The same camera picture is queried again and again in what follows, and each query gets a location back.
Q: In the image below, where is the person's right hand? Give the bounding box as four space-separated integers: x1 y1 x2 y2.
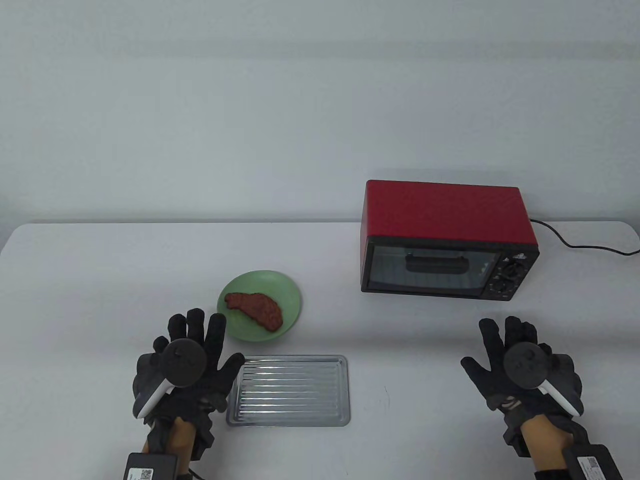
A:
460 316 584 441

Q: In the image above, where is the person's left hand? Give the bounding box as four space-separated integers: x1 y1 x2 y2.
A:
132 308 246 458

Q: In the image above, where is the brown grilled steak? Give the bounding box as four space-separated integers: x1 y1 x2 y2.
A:
224 292 284 332

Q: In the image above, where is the green round plate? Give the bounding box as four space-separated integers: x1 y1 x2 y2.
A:
217 270 303 344

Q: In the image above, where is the silver metal baking tray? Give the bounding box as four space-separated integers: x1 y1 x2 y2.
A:
226 355 351 428

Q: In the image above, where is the red toaster oven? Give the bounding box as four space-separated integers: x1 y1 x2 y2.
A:
360 180 540 301

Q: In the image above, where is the person's left forearm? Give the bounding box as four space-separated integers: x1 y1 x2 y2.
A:
142 417 201 480

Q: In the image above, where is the black white left hand controller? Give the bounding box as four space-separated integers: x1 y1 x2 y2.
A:
133 339 207 420

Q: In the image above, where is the black white hand controller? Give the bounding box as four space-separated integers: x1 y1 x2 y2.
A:
503 342 583 417
133 339 207 420

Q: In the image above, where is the black white right hand controller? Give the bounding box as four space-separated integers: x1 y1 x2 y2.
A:
503 342 583 417

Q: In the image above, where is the black left wrist sensor box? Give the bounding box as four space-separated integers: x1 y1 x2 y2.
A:
124 452 178 480

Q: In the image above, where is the black wrist sensor box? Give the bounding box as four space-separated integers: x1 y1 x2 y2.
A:
124 452 178 480
564 442 623 480

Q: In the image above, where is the black right wrist sensor box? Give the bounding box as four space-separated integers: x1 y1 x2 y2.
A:
564 442 623 480

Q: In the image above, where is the black oven power cable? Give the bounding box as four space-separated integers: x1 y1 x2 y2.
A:
530 219 640 257

